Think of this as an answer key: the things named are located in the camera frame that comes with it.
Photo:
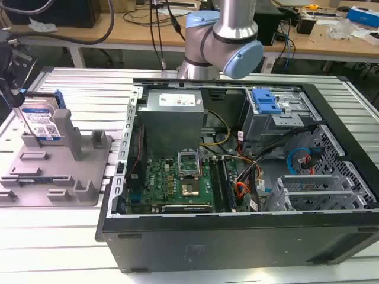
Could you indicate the hard disk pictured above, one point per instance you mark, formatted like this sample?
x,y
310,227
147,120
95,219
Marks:
x,y
38,118

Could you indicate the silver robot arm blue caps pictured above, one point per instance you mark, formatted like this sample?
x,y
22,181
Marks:
x,y
234,26

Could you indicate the blue disk bay latch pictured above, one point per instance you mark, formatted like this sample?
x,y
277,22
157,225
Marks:
x,y
265,100

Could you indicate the silver disk bay cage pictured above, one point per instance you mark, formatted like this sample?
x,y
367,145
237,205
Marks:
x,y
266,124

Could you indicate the crumpled plastic bag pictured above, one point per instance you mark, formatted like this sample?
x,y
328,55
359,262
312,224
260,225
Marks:
x,y
41,24

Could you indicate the large black equipment case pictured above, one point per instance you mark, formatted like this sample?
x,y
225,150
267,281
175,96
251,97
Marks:
x,y
56,13

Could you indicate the RAM stick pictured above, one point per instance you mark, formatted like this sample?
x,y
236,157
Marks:
x,y
35,179

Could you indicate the grey parts rack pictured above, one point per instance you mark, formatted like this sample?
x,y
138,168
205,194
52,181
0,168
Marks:
x,y
59,177

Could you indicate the wooden desk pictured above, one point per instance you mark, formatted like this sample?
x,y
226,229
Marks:
x,y
133,32

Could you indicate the grey power supply unit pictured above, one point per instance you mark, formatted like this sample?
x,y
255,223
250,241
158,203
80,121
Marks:
x,y
171,124

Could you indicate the green motherboard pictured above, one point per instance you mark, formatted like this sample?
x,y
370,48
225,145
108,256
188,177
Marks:
x,y
160,177

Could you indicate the CPU socket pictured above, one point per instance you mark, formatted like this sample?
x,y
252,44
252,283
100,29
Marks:
x,y
191,189

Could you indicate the black RAM slot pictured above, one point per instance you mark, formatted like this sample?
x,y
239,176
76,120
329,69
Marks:
x,y
216,183
227,186

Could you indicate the black computer box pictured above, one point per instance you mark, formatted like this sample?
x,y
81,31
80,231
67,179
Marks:
x,y
268,25

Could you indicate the black open PC case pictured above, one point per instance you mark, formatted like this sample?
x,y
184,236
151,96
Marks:
x,y
207,248

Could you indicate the small black box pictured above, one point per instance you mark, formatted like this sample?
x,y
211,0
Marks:
x,y
306,23

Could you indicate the silver expansion slot brackets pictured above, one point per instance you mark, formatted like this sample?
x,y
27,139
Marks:
x,y
314,189

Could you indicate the clear plastic wrap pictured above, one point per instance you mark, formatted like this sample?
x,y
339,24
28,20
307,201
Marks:
x,y
340,29

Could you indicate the blue cardboard box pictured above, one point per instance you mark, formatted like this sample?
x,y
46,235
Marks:
x,y
362,16

